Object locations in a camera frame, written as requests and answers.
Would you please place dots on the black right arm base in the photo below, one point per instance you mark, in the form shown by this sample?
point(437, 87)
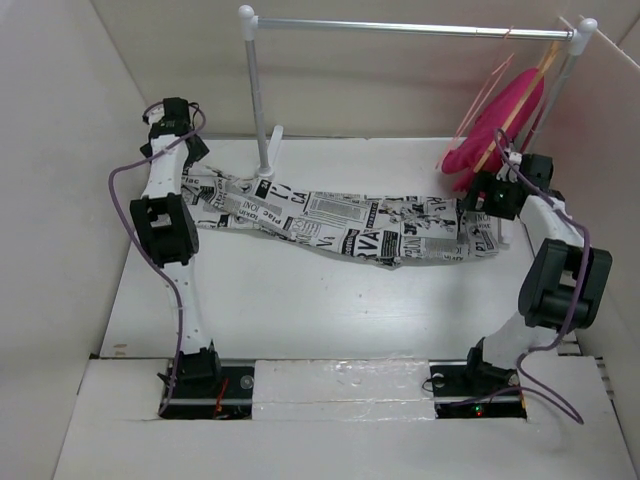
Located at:
point(457, 395)

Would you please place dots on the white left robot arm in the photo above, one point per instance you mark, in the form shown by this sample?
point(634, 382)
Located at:
point(167, 234)

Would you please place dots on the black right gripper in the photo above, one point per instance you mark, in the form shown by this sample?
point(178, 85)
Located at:
point(486, 182)

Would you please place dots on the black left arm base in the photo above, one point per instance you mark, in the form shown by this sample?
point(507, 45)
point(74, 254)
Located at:
point(230, 399)

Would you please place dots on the newspaper print trousers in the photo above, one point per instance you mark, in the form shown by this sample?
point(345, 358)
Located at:
point(386, 230)

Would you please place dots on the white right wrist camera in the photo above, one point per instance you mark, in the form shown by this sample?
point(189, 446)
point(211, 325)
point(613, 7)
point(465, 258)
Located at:
point(509, 170)

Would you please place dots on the pink wire hanger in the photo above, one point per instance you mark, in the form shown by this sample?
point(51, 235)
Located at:
point(499, 66)

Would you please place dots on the wooden hanger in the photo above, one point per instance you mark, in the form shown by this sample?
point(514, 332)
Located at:
point(542, 68)

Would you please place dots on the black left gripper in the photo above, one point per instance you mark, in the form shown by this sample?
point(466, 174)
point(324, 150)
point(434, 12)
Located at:
point(196, 152)

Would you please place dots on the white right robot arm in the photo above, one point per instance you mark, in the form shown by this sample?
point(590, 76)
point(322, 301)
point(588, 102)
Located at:
point(563, 288)

